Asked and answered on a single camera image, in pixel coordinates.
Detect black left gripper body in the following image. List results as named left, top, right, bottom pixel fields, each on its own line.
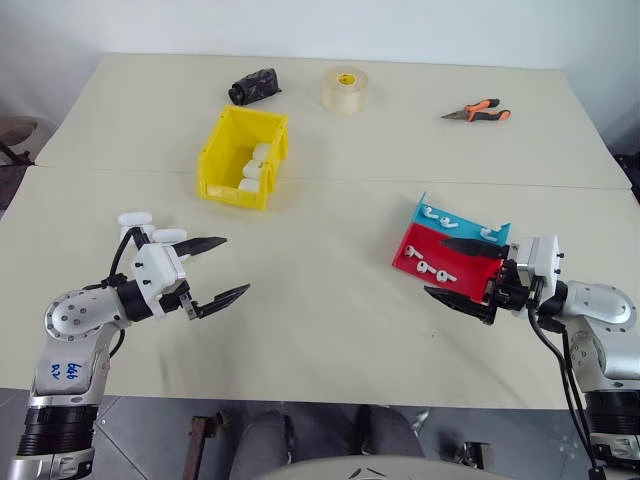
left=159, top=279, right=202, bottom=322

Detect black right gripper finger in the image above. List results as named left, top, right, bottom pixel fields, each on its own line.
left=439, top=236, right=512, bottom=261
left=423, top=285, right=497, bottom=324

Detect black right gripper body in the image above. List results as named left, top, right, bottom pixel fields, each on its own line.
left=482, top=257, right=545, bottom=327

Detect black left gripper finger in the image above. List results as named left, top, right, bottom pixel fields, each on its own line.
left=191, top=283, right=252, bottom=322
left=174, top=236, right=229, bottom=261

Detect yellow plastic bin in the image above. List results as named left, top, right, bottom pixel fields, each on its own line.
left=195, top=104, right=291, bottom=213

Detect blue plastic tray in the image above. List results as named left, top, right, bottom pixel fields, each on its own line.
left=406, top=190, right=514, bottom=247

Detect red plastic tray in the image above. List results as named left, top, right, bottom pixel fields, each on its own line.
left=390, top=221, right=507, bottom=307

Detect orange black pliers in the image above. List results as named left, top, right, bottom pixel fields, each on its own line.
left=440, top=97, right=513, bottom=124

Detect black plastic bag roll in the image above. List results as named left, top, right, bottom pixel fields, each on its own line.
left=226, top=66, right=285, bottom=107

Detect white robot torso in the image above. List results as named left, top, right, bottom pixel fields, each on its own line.
left=268, top=451, right=504, bottom=480

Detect clear adhesive tape roll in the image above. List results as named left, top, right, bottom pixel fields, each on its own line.
left=319, top=64, right=371, bottom=117

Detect round dark stool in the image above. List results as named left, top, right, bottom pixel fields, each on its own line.
left=0, top=115, right=40, bottom=167

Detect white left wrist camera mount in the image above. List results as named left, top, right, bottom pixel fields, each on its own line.
left=130, top=242, right=188, bottom=322

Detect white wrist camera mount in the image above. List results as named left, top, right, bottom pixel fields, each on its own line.
left=130, top=242, right=188, bottom=322
left=509, top=234, right=562, bottom=316

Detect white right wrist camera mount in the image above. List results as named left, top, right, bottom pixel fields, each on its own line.
left=509, top=234, right=562, bottom=316

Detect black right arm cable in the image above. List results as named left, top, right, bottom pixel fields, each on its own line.
left=526, top=292, right=609, bottom=480

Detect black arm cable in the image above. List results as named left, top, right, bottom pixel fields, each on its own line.
left=84, top=225, right=151, bottom=362
left=526, top=292, right=609, bottom=480

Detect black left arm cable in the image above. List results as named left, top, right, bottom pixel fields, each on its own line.
left=84, top=225, right=151, bottom=362

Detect rusty metal bracket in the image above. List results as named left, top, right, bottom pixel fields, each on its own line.
left=188, top=410, right=225, bottom=480

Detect metal floor bracket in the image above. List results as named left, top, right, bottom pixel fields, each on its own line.
left=451, top=438, right=495, bottom=472

